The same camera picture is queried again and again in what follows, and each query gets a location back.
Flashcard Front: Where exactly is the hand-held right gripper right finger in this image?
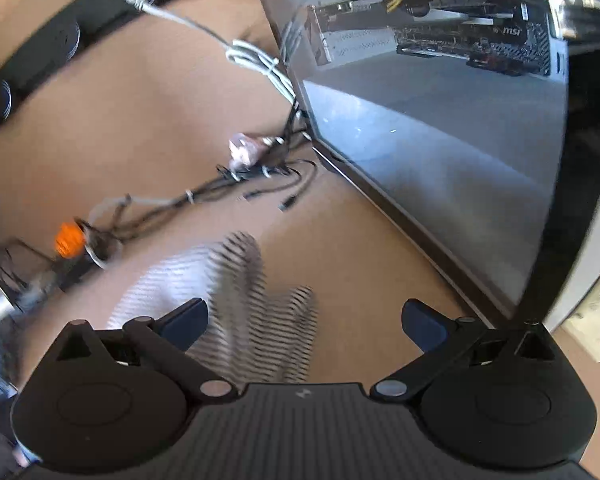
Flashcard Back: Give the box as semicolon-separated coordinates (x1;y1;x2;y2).
370;298;555;404

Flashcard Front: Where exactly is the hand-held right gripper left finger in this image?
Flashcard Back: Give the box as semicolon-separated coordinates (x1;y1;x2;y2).
54;298;236;404

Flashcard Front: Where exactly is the striped shirt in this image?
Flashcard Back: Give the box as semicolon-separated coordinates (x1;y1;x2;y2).
105;231;319;386

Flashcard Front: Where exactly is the black desk hub box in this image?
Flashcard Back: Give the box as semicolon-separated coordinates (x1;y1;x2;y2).
30;255;104;294

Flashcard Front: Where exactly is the orange pumpkin figure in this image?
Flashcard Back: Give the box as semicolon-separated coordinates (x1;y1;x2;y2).
54;222;84;259

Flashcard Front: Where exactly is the black soundbar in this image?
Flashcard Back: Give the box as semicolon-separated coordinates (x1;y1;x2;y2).
0;0;249;139

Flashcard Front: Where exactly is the white looped cable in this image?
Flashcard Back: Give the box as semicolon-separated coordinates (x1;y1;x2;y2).
87;194;181;269

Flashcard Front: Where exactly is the black cable bundle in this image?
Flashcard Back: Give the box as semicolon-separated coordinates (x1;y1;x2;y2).
0;105;319;281

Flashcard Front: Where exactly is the white coiled cable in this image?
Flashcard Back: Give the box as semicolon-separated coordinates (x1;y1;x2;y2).
122;0;301;106

